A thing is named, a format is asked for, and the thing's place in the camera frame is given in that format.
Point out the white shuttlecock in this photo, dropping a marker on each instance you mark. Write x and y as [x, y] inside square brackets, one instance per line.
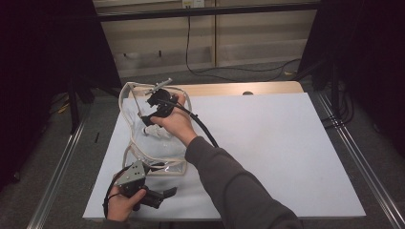
[156, 131]

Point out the person's right hand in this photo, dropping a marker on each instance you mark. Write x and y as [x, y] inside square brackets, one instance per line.
[178, 124]

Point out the metal floor rail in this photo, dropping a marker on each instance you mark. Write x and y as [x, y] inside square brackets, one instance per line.
[60, 168]
[359, 156]

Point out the dark curtain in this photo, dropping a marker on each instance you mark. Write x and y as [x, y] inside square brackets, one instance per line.
[375, 63]
[41, 63]

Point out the yellow floor item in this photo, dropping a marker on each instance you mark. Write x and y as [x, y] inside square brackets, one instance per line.
[63, 108]

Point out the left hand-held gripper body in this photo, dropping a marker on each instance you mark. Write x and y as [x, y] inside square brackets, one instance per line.
[132, 176]

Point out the person's left hand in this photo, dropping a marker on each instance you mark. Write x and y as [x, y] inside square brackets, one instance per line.
[121, 206]

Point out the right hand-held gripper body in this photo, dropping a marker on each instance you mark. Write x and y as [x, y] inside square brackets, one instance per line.
[162, 101]

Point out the white table cover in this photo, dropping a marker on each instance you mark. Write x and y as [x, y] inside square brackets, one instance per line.
[270, 143]

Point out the white wall socket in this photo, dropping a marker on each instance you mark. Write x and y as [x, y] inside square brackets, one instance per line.
[192, 3]

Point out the dark table grommet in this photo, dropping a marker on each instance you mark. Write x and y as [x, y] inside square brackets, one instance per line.
[247, 93]

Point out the black metal stand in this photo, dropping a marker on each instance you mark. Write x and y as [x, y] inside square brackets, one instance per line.
[334, 89]
[74, 108]

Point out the black horizontal bar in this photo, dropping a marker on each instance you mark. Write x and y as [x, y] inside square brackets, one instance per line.
[207, 12]

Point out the clear plastic bag beige trim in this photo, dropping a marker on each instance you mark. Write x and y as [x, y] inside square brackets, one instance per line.
[153, 149]

